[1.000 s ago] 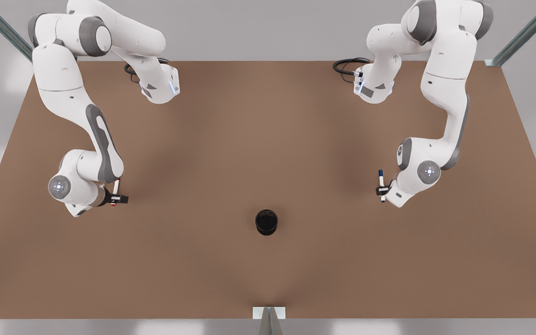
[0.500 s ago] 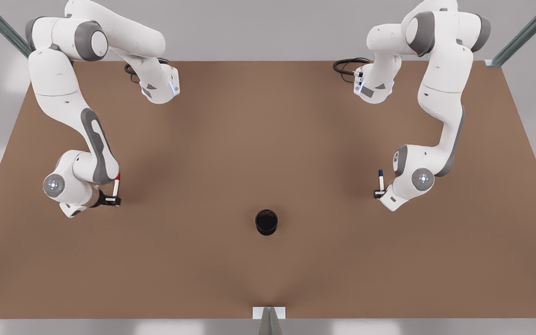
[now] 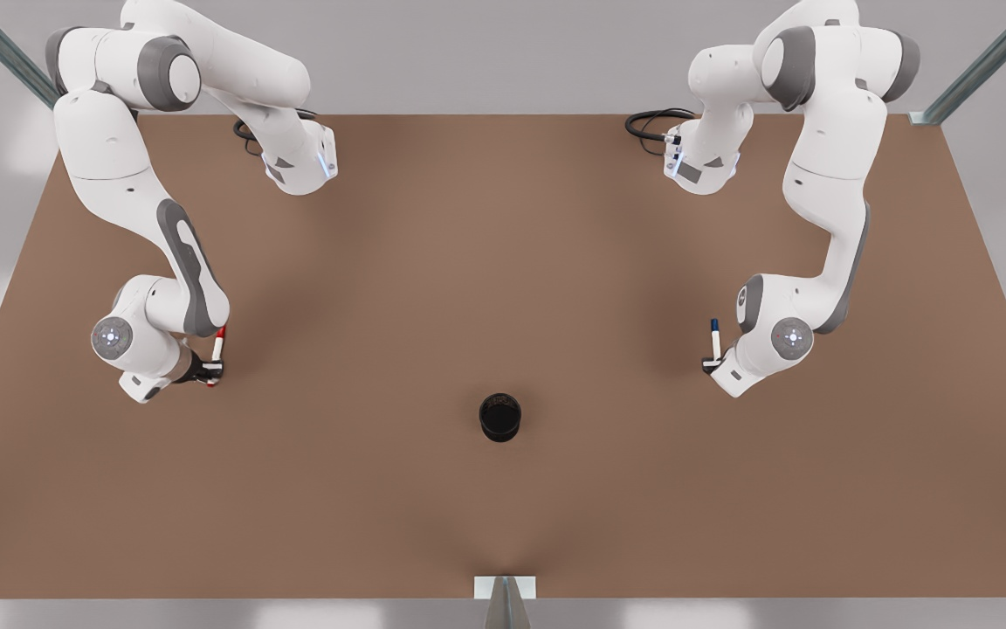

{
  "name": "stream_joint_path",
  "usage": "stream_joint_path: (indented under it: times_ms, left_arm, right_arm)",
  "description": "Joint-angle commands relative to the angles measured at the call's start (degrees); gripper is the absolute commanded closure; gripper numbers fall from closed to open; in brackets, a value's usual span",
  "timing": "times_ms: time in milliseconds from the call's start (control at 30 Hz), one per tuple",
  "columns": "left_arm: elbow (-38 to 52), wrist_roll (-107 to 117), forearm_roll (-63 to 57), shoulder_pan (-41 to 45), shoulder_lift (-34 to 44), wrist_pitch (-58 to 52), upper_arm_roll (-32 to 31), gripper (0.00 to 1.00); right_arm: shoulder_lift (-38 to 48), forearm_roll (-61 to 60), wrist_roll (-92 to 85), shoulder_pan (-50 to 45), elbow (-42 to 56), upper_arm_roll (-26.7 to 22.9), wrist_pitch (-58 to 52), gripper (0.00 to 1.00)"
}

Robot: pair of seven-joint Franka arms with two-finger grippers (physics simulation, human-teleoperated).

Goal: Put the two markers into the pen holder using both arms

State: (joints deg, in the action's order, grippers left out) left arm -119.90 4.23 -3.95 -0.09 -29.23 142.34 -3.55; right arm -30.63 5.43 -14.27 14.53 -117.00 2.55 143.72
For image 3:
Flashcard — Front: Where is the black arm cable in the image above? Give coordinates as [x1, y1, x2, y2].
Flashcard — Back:
[233, 109, 319, 158]
[624, 108, 698, 157]

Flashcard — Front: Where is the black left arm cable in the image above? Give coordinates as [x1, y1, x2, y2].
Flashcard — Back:
[624, 108, 698, 157]

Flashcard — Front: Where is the black mesh pen cup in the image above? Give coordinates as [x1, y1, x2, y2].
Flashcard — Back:
[479, 393, 523, 444]

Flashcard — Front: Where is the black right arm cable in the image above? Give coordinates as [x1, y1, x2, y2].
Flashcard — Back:
[233, 109, 319, 158]

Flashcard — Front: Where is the red and white marker pen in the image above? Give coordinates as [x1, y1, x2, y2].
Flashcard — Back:
[207, 325, 228, 389]

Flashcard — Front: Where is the silver frame post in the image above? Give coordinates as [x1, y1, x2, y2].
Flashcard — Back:
[908, 0, 1006, 126]
[0, 0, 61, 109]
[474, 576, 537, 629]

